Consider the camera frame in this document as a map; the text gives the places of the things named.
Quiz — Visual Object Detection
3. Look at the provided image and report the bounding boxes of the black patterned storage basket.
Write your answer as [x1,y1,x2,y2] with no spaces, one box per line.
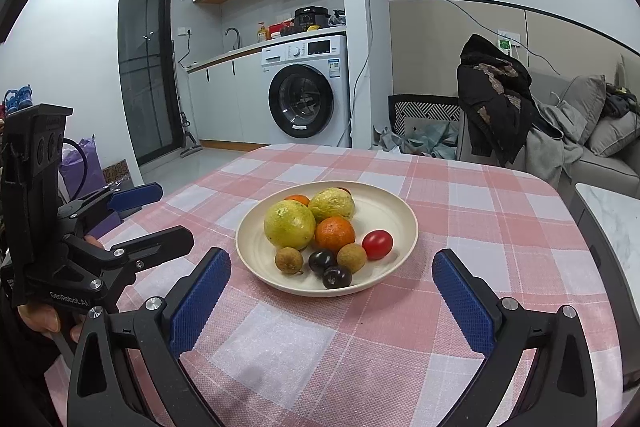
[389,94,463,155]

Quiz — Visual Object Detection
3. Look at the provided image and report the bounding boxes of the flat grey cushion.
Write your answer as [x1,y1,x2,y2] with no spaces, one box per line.
[585,111,640,158]

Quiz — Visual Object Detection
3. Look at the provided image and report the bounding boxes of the dark glass door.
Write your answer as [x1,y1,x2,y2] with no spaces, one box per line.
[117,0,182,166]

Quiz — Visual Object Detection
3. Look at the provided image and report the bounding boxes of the black cable loop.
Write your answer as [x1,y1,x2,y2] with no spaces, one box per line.
[61,142,88,202]

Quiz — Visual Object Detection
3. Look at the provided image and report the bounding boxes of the purple bag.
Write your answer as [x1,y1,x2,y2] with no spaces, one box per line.
[59,136,123,240]

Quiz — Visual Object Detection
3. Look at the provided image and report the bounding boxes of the brown longan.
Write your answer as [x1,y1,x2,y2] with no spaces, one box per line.
[274,247,305,275]
[336,243,370,273]

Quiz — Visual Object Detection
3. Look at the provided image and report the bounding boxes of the person's left hand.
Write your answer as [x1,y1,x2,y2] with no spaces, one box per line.
[17,302,88,344]

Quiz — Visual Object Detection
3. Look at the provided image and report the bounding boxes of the cream round plate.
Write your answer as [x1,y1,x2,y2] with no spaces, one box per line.
[235,181,419,297]

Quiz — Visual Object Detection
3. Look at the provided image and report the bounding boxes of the dark clothes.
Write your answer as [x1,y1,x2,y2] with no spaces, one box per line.
[605,82,640,118]

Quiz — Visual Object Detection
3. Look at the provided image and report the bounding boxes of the marble side table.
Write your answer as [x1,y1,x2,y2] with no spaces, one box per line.
[570,183,640,388]

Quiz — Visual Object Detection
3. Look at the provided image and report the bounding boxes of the white wall outlet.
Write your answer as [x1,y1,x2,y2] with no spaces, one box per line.
[496,29,523,55]

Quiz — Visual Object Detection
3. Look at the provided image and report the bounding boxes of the black jacket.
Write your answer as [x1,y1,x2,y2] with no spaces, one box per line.
[457,33,537,166]

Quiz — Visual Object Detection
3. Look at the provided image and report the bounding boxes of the dark purple plum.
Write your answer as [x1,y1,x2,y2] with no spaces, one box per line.
[308,250,338,277]
[322,266,354,290]

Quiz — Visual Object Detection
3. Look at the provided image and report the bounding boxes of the blue shoes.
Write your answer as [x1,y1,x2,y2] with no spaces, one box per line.
[4,84,33,112]

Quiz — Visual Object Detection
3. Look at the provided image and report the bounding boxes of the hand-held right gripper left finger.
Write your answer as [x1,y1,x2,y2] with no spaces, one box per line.
[66,247,233,427]

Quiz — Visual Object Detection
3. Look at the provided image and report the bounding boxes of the teal cloth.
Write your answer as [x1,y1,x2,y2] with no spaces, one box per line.
[375,122,460,160]

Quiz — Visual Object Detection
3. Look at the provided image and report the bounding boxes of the white kitchen base cabinet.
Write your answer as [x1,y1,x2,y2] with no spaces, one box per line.
[187,52,266,145]

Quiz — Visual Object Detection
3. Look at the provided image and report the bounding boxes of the pink checked tablecloth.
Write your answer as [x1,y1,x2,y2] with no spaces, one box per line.
[44,143,608,427]

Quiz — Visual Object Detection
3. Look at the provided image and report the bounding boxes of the grey sofa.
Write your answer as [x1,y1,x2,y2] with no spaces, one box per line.
[456,67,640,202]

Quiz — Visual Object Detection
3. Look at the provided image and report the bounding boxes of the large grey cushion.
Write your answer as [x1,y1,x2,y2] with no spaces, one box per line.
[560,75,607,132]

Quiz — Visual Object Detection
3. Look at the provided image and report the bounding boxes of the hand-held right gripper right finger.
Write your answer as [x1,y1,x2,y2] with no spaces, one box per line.
[431,248,598,427]

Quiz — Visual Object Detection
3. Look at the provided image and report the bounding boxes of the patterned cardboard box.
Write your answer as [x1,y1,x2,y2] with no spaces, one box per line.
[102,159,135,190]

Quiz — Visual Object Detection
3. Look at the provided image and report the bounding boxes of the black rice cooker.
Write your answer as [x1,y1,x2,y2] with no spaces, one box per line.
[293,7,329,32]

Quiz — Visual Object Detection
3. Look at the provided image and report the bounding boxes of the stick vacuum cleaner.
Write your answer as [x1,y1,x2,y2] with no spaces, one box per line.
[170,41,203,158]

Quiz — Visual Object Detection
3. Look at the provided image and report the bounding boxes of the smooth yellow passion fruit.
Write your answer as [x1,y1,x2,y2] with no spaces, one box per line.
[264,200,317,251]

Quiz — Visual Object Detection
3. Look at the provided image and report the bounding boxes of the white washing machine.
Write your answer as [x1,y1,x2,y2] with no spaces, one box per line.
[261,35,351,146]

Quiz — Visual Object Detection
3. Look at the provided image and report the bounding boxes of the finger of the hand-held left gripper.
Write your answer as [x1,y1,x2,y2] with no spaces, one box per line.
[57,183,164,233]
[65,225,195,272]

